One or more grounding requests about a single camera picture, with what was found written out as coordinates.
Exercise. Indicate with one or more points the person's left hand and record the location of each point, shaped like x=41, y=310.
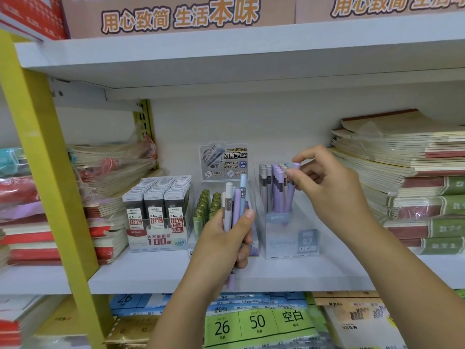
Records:
x=218, y=250

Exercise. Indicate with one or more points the person's right hand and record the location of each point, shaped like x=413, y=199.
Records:
x=334, y=188

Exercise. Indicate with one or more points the rows of lead tubes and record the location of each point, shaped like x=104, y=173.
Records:
x=198, y=218

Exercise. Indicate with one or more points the cluster of slim refills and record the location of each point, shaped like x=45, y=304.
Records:
x=269, y=188

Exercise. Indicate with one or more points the rows of lead cases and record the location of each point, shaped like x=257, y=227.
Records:
x=145, y=199

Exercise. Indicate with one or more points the person's left forearm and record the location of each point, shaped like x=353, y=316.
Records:
x=181, y=319

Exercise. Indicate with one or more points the person's right forearm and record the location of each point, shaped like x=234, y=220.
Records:
x=410, y=287

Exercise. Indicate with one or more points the clear box with blue label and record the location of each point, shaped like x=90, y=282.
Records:
x=283, y=247

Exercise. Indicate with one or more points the clear display of green purple tubes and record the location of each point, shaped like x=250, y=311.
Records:
x=221, y=156

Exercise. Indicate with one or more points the beige notebook stack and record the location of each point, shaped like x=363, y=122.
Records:
x=356, y=323
x=381, y=152

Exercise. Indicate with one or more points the stack of blue paper packs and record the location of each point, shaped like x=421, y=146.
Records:
x=145, y=301

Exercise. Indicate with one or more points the stack of gold paper packs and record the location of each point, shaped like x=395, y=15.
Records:
x=134, y=330

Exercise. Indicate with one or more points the crumpled plastic-wrapped notebook pack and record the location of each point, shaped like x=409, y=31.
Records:
x=109, y=167

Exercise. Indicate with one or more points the green wrapped paper pack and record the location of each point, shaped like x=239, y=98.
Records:
x=459, y=292

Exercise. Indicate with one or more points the yellow notebook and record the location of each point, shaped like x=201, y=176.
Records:
x=61, y=319

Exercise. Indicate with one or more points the orange pink sign board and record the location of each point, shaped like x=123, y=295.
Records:
x=312, y=18
x=83, y=29

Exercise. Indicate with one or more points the red-spine notebook stack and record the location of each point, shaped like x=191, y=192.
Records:
x=29, y=247

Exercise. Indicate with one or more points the pink paper sheet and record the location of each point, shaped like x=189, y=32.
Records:
x=21, y=214

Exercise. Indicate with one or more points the wrapped red-band notebook pack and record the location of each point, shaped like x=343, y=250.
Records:
x=18, y=192

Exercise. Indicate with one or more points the wrapped purple-band notebook stack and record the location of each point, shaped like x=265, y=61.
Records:
x=3, y=250

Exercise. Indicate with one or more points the red white receipt book bundle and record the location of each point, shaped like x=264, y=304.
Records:
x=11, y=330

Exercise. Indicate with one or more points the wrapped teal-band notebook pack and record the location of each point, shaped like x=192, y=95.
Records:
x=11, y=159

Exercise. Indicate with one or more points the red white striped pack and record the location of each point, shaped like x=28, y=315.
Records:
x=32, y=18

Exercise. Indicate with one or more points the yellow slotted bracket rail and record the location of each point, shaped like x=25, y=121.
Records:
x=145, y=116

